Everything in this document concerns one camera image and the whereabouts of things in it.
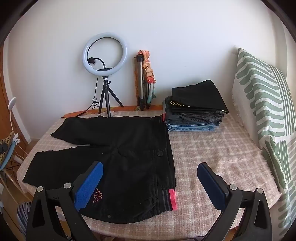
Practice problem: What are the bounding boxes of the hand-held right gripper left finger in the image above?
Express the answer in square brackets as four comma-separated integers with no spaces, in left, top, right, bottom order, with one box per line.
[25,160,104,241]

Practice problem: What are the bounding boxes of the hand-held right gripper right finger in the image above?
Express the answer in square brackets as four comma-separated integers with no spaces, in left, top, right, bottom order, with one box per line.
[196,162,273,241]

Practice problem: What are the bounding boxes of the folded grey pants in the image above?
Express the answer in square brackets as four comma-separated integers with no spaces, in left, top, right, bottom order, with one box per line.
[165,97,225,124]

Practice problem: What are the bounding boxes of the folded black pants yellow trim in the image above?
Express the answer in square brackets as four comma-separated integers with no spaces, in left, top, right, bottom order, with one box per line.
[171,80,229,114]

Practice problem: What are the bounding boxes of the pink checked blanket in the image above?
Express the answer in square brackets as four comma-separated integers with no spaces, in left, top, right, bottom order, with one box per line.
[17,110,282,238]

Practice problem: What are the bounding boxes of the folded light blue jeans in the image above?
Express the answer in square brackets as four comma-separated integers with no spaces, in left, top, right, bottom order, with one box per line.
[167,122,220,132]

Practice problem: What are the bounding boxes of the person's striped legging leg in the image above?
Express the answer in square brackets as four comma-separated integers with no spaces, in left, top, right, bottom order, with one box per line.
[17,202,33,235]

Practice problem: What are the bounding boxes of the green striped cushion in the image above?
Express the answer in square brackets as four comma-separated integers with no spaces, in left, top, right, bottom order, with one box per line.
[261,134,295,232]
[232,48,296,150]

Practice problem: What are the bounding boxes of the light blue plastic stand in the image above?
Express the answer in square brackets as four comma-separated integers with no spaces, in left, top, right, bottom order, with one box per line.
[0,133,21,173]

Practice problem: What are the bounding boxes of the orange bed sheet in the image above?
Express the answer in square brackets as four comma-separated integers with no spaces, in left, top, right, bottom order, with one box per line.
[65,104,164,116]

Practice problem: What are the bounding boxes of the black mini tripod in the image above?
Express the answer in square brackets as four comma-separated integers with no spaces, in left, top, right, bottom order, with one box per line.
[98,76,125,118]

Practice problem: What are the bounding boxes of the leopard print cloth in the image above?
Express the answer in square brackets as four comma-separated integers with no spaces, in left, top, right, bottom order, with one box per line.
[0,131,14,153]

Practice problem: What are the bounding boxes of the white gooseneck lamp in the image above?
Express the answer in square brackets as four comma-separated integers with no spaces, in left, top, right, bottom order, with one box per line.
[8,97,21,142]

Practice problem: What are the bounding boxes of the folded silver tripod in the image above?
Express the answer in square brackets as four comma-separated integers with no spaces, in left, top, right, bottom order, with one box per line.
[134,54,151,111]

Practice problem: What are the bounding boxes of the colourful printed scarf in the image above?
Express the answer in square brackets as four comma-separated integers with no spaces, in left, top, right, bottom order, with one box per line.
[138,50,158,102]

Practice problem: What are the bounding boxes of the black ring light cable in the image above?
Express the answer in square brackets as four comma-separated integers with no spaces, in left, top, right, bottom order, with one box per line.
[76,77,100,116]

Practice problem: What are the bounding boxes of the wooden door frame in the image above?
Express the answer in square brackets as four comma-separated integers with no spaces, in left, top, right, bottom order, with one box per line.
[0,46,26,144]

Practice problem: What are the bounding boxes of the white ring light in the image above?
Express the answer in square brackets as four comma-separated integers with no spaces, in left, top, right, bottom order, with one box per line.
[83,36,128,75]

